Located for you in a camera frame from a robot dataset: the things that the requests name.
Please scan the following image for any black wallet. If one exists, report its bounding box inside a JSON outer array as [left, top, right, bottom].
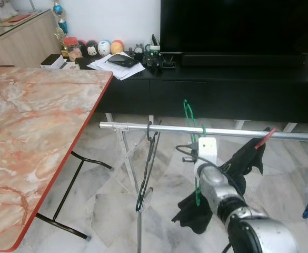
[[106, 53, 136, 68]]

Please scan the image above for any blue and gold trophy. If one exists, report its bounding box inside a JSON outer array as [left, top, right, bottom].
[[51, 0, 70, 37]]

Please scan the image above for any red plastic hanger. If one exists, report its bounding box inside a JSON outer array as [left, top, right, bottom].
[[255, 128, 276, 151]]

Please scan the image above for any black flat television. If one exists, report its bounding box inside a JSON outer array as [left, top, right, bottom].
[[160, 0, 308, 53]]

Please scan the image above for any orange round plush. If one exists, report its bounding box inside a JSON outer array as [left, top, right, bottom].
[[110, 40, 124, 55]]

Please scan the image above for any black soundbar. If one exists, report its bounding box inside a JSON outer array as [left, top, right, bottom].
[[181, 52, 302, 67]]

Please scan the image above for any silver metal clothes rack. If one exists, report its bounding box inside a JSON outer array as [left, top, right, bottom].
[[100, 121, 308, 253]]

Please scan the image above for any dark thin hanger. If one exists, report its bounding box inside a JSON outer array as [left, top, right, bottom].
[[135, 122, 163, 212]]

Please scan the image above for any white round plush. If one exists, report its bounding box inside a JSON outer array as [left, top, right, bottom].
[[97, 40, 112, 56]]

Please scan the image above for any white paper stack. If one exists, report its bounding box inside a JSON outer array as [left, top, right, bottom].
[[86, 52, 146, 81]]

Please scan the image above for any black TV cabinet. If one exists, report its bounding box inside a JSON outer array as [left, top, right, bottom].
[[41, 53, 308, 125]]

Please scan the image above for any red lidded jar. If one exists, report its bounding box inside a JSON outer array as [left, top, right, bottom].
[[63, 36, 84, 60]]

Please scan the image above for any light wooden sideboard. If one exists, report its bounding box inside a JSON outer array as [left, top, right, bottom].
[[0, 8, 59, 68]]

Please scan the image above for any marble top folding table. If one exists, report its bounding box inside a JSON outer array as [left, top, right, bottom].
[[0, 66, 114, 252]]

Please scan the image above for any green plastic hanger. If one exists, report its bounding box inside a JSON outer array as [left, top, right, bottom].
[[183, 99, 208, 207]]

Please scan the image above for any black desk organizer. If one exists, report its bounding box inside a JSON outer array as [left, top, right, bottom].
[[143, 34, 178, 72]]

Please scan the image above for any black T-shirt with logo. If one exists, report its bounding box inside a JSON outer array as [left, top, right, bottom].
[[171, 128, 273, 236]]

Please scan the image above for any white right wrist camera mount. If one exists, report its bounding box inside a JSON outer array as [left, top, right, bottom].
[[197, 137, 219, 167]]

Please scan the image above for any white box with black lid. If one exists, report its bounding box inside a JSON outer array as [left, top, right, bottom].
[[41, 53, 65, 69]]

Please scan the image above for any black mouse plush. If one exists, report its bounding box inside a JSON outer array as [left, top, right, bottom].
[[83, 40, 101, 57]]

